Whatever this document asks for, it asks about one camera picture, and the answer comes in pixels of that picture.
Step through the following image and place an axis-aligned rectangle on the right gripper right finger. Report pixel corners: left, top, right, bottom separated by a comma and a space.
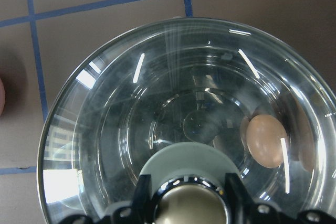
224, 173, 335, 224

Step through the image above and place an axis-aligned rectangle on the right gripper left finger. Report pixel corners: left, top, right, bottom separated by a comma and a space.
60, 174, 156, 224

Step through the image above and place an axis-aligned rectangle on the brown egg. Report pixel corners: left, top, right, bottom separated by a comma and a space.
246, 114, 289, 168

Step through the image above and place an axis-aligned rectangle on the glass pot lid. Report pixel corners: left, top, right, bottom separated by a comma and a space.
37, 18, 335, 223

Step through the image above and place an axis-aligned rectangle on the pink bowl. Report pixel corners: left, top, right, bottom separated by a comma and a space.
0, 79, 6, 115

